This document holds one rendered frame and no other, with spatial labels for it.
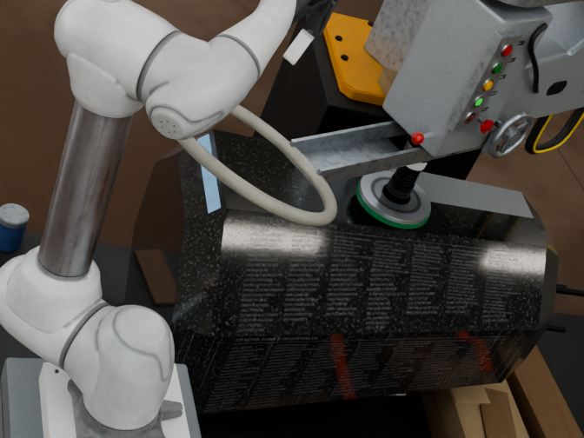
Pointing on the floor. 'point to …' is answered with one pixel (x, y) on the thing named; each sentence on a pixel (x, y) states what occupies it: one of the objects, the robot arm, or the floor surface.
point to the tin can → (12, 226)
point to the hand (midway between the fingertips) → (277, 54)
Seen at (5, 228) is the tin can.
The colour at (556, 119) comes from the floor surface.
